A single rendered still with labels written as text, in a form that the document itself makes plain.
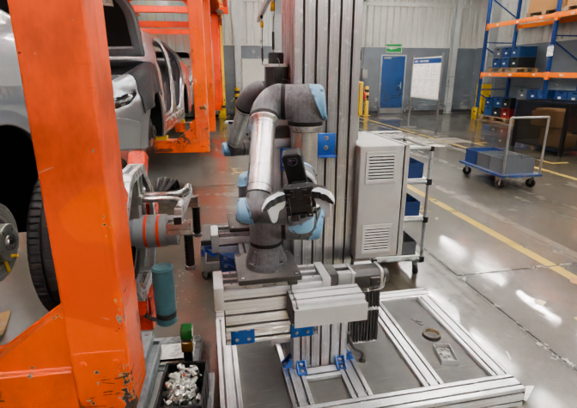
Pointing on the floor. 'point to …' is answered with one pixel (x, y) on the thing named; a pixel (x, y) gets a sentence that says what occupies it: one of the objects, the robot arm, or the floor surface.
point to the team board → (427, 82)
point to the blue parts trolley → (505, 160)
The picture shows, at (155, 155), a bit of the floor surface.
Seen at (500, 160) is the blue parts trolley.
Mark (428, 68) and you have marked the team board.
